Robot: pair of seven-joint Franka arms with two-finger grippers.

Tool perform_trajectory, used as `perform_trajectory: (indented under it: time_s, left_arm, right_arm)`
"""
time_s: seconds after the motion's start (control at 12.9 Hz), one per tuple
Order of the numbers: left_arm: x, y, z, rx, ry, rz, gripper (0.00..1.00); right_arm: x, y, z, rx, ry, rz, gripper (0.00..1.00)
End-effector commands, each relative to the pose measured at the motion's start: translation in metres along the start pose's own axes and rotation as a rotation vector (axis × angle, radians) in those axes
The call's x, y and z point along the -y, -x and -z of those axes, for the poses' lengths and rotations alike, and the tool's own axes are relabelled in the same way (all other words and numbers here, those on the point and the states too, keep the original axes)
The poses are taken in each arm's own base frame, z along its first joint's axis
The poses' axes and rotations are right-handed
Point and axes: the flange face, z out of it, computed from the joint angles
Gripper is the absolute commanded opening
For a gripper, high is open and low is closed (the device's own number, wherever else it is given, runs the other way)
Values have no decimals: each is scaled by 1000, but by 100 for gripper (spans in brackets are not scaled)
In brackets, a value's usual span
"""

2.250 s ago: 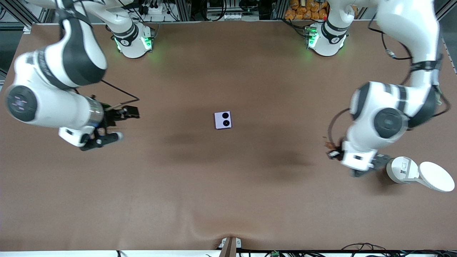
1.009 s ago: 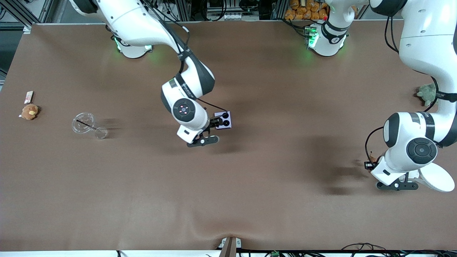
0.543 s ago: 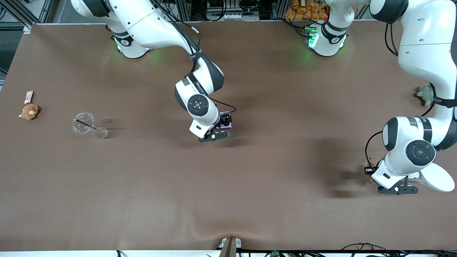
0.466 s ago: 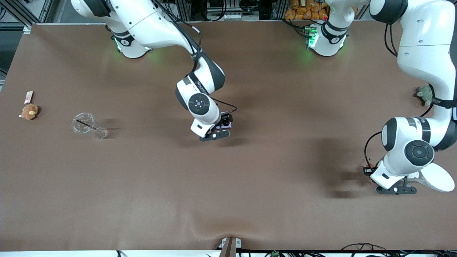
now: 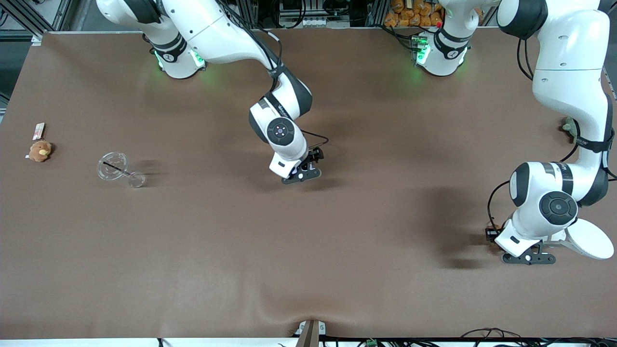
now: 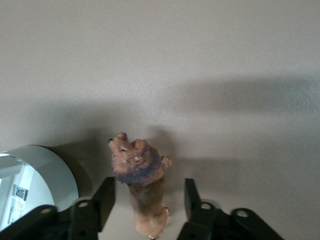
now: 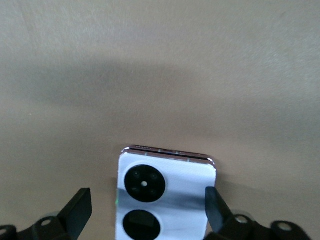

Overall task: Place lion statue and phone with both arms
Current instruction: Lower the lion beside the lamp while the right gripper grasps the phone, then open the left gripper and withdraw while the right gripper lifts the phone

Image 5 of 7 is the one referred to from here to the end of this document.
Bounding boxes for white bin with open lid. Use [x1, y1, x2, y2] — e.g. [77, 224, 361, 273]
[542, 218, 615, 260]

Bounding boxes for green plush turtle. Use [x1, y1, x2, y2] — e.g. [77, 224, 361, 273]
[563, 117, 582, 143]

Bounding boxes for white flat power strip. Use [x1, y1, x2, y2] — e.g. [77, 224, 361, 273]
[288, 17, 329, 28]

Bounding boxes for clear glass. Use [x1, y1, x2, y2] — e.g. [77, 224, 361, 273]
[97, 152, 146, 188]

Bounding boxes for brown plush toy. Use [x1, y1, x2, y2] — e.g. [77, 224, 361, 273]
[25, 140, 54, 162]

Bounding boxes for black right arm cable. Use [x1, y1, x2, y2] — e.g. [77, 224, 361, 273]
[217, 0, 330, 151]

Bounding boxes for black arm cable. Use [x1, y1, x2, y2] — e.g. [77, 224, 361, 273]
[486, 38, 617, 233]
[217, 0, 330, 151]

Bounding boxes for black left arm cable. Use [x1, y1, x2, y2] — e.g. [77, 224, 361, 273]
[486, 38, 617, 233]

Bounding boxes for black loose cable bundle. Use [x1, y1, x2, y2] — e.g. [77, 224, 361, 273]
[460, 328, 523, 347]

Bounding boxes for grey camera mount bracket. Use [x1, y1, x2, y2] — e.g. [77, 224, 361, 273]
[295, 320, 326, 347]

